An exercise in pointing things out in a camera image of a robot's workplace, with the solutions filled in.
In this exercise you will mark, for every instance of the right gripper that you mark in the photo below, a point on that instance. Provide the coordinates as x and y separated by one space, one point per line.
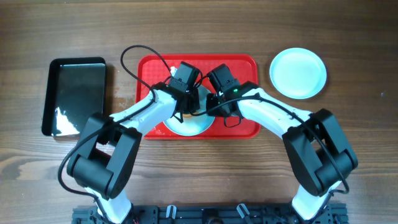
214 104

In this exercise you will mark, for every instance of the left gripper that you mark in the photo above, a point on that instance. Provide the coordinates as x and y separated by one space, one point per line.
191 104

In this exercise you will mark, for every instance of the light blue plate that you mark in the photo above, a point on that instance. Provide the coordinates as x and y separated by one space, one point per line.
298 73
192 125

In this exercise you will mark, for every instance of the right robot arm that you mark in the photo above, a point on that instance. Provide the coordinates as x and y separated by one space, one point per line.
318 150

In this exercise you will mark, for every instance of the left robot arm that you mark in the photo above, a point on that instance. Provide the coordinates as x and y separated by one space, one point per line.
103 159

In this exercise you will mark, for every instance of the black water tray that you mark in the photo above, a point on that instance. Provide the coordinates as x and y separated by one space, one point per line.
76 90

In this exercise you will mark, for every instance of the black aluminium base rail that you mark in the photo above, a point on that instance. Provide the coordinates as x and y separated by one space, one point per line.
266 214

